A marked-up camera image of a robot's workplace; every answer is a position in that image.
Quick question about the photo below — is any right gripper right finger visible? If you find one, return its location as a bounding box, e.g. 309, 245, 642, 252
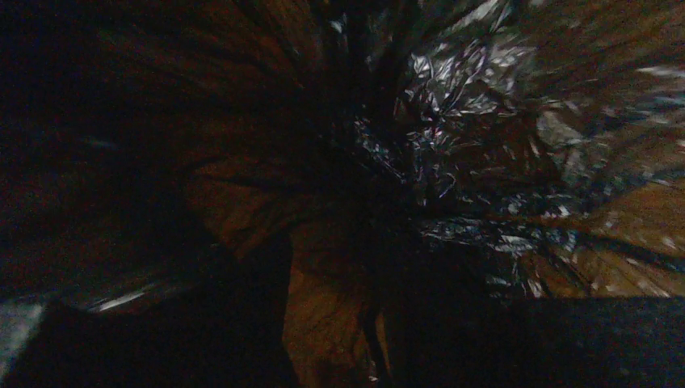
369, 254, 684, 387

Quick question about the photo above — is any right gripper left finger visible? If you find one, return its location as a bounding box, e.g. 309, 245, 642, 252
1, 235, 297, 387

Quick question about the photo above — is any black plastic trash bag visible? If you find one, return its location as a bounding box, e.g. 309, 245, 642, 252
1, 1, 684, 387

